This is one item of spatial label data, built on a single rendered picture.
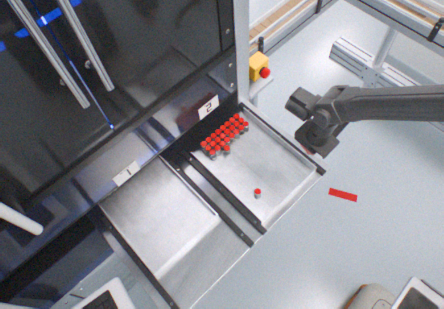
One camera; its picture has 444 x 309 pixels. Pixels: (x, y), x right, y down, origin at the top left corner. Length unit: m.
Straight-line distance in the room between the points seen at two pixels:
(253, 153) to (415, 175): 1.33
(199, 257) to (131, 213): 0.27
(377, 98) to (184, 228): 0.73
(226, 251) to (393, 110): 0.67
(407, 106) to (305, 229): 1.49
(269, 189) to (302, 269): 0.91
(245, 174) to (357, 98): 0.59
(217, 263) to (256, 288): 0.89
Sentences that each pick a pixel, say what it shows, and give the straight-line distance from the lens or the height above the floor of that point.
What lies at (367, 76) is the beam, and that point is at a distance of 2.07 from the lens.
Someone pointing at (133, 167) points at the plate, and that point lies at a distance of 1.15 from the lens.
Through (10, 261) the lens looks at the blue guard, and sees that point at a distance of 1.19.
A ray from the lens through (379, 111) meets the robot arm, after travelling 0.75.
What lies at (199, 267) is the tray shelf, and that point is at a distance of 1.17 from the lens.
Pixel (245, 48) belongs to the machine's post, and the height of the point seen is 1.16.
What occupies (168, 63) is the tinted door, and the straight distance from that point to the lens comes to 0.97.
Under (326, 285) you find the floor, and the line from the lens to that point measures 2.08.
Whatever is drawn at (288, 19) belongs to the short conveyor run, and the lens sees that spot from 1.61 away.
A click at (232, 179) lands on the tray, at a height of 0.88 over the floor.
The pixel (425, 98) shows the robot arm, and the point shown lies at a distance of 0.69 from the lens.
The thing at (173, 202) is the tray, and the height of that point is 0.88.
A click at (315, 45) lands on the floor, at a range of 2.82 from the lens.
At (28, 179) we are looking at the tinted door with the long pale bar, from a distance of 0.97.
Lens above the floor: 2.02
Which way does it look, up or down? 61 degrees down
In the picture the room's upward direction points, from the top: 8 degrees counter-clockwise
